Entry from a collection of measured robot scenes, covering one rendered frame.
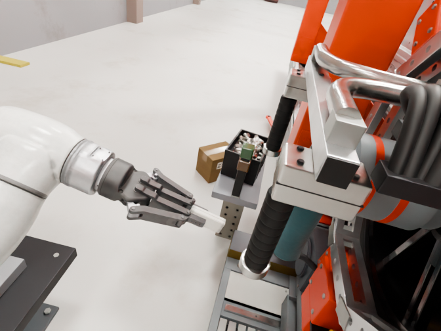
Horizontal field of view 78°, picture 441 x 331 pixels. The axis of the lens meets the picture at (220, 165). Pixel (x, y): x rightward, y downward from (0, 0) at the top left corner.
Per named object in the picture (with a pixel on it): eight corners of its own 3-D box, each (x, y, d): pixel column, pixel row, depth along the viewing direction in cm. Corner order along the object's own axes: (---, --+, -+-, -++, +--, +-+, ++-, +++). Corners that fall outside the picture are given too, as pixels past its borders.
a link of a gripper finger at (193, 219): (182, 208, 51) (177, 219, 48) (206, 219, 51) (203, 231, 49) (179, 213, 52) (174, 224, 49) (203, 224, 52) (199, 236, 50)
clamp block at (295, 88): (325, 108, 57) (335, 83, 54) (282, 96, 57) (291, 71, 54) (323, 99, 61) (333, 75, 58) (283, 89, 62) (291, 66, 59)
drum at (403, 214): (426, 254, 44) (490, 189, 36) (297, 217, 46) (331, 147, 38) (399, 199, 56) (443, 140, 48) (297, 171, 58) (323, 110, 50)
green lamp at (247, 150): (251, 161, 87) (254, 150, 85) (239, 157, 87) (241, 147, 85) (252, 154, 90) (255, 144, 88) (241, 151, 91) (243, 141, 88)
